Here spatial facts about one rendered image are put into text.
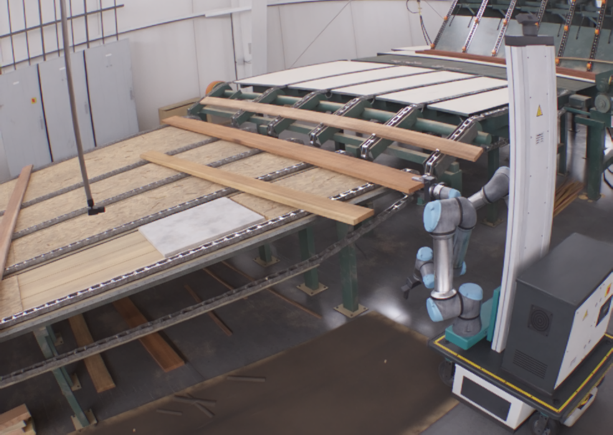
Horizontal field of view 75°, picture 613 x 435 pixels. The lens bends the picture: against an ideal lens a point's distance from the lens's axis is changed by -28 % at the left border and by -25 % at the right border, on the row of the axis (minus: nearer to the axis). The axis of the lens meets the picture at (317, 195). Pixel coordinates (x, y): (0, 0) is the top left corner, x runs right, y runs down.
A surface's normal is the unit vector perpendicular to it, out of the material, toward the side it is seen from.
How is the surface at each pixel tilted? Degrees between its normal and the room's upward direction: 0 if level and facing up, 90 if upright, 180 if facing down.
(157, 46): 87
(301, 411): 0
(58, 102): 90
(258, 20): 99
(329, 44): 90
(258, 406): 0
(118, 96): 90
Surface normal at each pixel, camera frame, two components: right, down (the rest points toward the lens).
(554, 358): -0.83, 0.27
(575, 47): -0.64, -0.43
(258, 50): 0.62, 0.37
